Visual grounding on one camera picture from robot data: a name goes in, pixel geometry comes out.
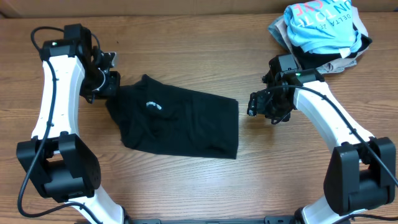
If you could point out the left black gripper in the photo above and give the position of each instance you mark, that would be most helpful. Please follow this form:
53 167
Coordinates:
111 84

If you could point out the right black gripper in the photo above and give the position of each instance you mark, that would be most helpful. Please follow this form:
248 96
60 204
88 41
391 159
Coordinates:
259 104

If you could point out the black t-shirt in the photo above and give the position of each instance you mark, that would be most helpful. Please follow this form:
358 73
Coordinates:
164 119

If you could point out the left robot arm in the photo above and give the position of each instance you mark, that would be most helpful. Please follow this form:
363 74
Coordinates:
56 161

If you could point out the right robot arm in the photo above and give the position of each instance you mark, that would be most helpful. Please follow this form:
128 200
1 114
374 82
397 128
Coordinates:
361 174

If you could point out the black folded garment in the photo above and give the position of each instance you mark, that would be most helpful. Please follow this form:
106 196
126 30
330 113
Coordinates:
311 60

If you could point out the beige folded garment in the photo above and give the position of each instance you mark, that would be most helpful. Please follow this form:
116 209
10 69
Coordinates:
326 36

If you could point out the light blue printed t-shirt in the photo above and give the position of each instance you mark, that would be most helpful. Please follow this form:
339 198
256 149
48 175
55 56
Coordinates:
322 27

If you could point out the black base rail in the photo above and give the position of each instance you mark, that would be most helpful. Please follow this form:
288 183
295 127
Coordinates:
211 221

